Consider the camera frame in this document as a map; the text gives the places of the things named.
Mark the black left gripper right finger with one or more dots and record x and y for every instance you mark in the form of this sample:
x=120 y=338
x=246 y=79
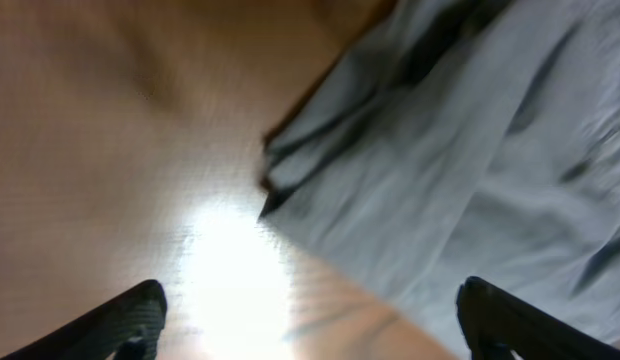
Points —
x=499 y=326

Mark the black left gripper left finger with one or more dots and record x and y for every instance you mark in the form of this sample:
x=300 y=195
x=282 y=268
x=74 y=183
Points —
x=126 y=327

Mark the grey shorts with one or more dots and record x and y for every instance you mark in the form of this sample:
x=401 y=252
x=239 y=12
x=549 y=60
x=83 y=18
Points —
x=466 y=138

